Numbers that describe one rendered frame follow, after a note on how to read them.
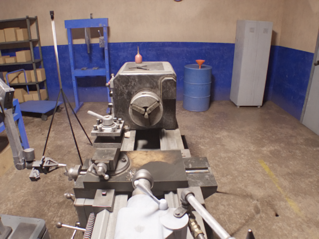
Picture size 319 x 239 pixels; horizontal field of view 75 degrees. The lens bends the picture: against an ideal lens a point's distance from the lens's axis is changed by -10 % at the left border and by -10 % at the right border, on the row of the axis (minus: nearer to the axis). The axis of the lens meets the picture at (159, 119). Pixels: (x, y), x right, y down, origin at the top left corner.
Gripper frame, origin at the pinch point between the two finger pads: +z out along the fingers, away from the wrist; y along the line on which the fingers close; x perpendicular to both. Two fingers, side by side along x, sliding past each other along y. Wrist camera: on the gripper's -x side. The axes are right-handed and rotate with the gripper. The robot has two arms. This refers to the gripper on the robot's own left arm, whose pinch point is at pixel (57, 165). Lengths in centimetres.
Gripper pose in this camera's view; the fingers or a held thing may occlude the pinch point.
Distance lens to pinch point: 145.6
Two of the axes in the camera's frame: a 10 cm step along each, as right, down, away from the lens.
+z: 10.0, -0.1, 0.3
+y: 0.1, -7.7, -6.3
